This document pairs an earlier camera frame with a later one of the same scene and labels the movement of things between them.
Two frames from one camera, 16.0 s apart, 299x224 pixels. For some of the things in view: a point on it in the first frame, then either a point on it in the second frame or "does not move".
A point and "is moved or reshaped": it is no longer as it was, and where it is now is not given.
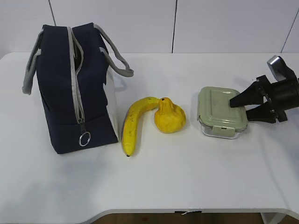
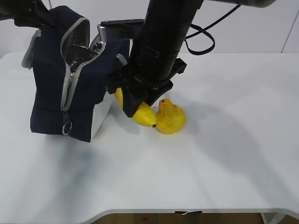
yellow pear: x=170 y=118 does not move
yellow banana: x=130 y=121 to x=145 y=114
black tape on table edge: x=184 y=212 does not move
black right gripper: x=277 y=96 to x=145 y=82
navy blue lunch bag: x=72 y=67 is moved or reshaped
